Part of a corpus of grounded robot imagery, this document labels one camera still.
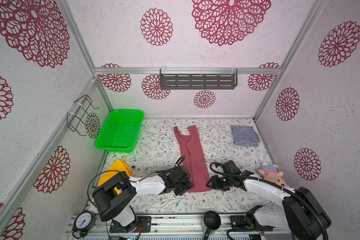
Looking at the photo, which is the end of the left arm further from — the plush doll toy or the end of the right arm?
the plush doll toy

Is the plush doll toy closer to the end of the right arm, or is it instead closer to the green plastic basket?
the end of the right arm

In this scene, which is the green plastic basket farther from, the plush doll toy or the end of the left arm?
the plush doll toy

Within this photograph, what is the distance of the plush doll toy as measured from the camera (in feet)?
2.67

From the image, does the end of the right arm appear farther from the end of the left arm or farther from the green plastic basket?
the green plastic basket
